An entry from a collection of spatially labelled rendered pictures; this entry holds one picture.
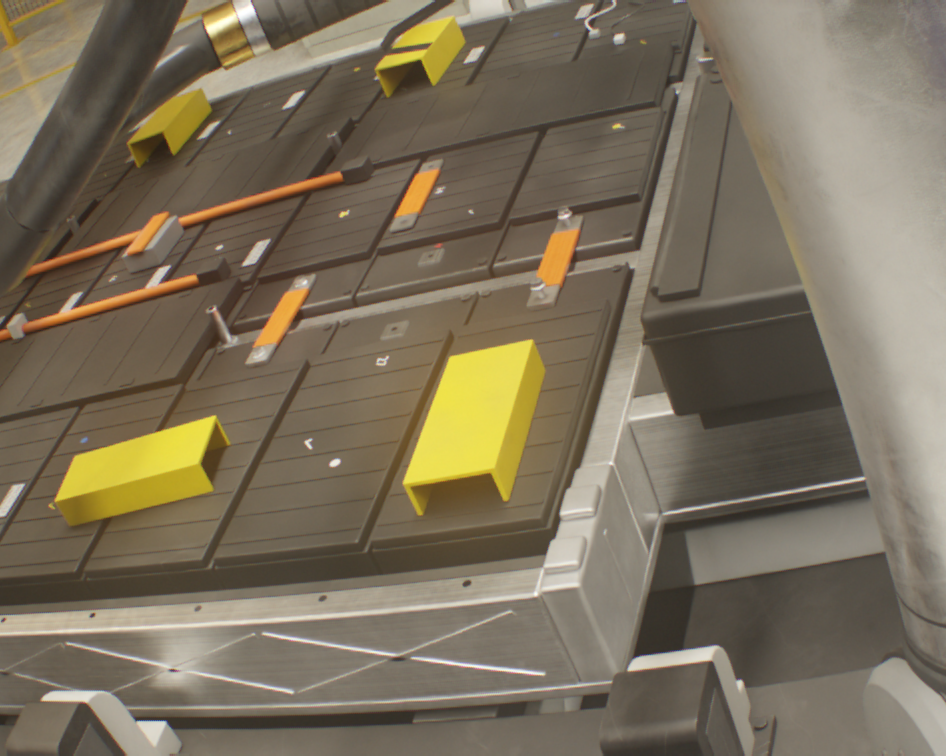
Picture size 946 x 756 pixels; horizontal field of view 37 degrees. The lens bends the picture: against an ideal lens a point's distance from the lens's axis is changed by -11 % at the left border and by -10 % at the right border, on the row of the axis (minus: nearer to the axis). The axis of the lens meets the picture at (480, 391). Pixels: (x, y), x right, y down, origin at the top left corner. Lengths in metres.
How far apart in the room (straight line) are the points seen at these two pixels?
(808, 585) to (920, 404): 0.90
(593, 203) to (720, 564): 0.38
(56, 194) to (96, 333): 1.12
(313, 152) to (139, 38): 1.35
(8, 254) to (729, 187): 0.71
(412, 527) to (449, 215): 0.51
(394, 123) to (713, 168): 0.71
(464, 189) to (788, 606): 0.59
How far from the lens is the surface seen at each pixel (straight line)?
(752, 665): 1.21
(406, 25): 0.89
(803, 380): 1.05
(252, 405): 1.35
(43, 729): 1.10
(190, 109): 2.21
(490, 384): 1.16
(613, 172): 1.49
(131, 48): 0.51
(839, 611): 1.23
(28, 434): 1.56
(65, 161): 0.54
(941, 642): 0.43
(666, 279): 1.05
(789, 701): 1.02
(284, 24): 0.86
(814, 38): 0.34
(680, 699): 0.86
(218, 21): 0.87
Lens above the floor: 1.60
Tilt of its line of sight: 30 degrees down
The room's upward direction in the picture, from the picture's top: 24 degrees counter-clockwise
